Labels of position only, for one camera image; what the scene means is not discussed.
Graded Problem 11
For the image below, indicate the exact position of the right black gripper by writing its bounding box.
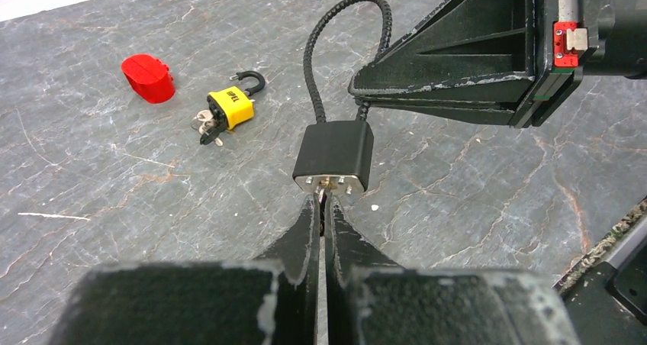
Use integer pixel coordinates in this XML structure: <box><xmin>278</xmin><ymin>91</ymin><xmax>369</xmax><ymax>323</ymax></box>
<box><xmin>349</xmin><ymin>0</ymin><xmax>615</xmax><ymax>128</ymax></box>

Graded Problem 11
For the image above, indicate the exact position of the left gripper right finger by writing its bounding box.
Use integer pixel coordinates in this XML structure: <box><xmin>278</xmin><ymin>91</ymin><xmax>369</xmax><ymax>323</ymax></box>
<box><xmin>324</xmin><ymin>196</ymin><xmax>579</xmax><ymax>344</ymax></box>

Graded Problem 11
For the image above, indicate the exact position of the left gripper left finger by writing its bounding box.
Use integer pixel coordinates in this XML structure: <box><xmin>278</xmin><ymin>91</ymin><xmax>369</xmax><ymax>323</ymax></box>
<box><xmin>50</xmin><ymin>196</ymin><xmax>320</xmax><ymax>344</ymax></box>

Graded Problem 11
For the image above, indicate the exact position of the black cable loop strap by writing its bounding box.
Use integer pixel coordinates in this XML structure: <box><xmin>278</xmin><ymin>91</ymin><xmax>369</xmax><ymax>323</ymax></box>
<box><xmin>291</xmin><ymin>0</ymin><xmax>394</xmax><ymax>198</ymax></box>

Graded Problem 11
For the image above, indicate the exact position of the yellow black padlock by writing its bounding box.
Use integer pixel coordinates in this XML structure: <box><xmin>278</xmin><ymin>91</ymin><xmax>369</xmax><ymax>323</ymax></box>
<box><xmin>205</xmin><ymin>70</ymin><xmax>266</xmax><ymax>132</ymax></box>

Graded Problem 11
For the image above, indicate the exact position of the red cylindrical cap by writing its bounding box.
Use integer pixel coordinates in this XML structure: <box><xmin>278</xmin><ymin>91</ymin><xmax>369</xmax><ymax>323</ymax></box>
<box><xmin>121</xmin><ymin>53</ymin><xmax>175</xmax><ymax>104</ymax></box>

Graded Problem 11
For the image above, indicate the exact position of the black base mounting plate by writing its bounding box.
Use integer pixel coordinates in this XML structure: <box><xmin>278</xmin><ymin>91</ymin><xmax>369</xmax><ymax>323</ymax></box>
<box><xmin>554</xmin><ymin>198</ymin><xmax>646</xmax><ymax>344</ymax></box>

